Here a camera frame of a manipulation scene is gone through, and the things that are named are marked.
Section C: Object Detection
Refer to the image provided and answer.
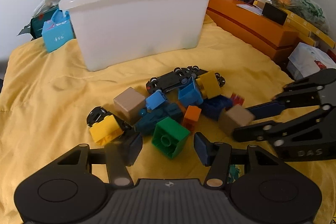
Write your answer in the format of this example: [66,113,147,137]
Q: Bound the wooden cube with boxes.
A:
[113,87,146,124]
[218,105,255,136]

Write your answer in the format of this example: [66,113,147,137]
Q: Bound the blue hollow building block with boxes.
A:
[178,78,203,107]

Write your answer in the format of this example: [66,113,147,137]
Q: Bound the white paper package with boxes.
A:
[287,43,335,80]

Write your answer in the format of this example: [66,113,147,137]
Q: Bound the yellow block toy car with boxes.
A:
[87,106,132,146]

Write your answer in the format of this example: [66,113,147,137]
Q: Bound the red building block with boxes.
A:
[230,93,245,106]

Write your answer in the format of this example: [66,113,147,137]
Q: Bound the dark blue building block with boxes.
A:
[200,95,233,121]

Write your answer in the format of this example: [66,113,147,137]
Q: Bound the orange building block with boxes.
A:
[182,105,202,132]

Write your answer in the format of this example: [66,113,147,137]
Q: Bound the dark teal toy vehicle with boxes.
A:
[134,103,183,135]

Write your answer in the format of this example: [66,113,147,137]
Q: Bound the green building block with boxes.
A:
[151,117,190,159]

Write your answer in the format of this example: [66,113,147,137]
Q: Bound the orange cardboard box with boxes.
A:
[207,0,298,63]

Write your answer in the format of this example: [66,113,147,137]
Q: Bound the yellow flat boxes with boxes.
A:
[253,0,335,49]

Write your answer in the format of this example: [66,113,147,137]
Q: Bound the yellow building block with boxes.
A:
[196,72,226,99]

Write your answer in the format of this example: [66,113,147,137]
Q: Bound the small blue building block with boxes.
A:
[146,90,167,111]

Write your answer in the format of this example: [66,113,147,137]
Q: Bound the small black box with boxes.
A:
[262,3,288,26]

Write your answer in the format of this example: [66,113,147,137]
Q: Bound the black toy car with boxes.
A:
[146,65,207,94]

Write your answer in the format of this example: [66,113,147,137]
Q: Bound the green mesh bag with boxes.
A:
[272,0,330,35]

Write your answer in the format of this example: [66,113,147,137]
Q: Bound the yellow cloth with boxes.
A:
[0,13,336,224]

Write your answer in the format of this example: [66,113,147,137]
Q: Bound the white plastic bin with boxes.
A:
[59,0,209,71]

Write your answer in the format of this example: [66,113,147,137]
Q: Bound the blue tissue box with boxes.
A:
[42,9,75,53]

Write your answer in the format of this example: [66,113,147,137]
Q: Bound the dark green package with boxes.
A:
[18,6,58,39]

